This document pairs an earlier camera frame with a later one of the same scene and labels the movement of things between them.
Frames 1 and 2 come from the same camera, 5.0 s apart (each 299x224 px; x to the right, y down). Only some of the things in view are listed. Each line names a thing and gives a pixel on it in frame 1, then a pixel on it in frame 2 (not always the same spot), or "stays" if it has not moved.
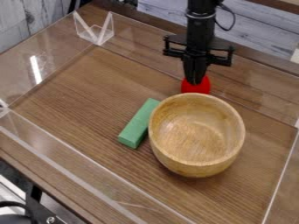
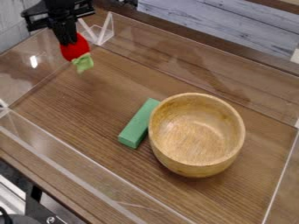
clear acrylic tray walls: [101, 124] stays
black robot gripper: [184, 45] -> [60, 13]
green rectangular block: [134, 129] stays
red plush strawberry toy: [201, 87] -> [76, 53]
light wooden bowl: [196, 135] stays
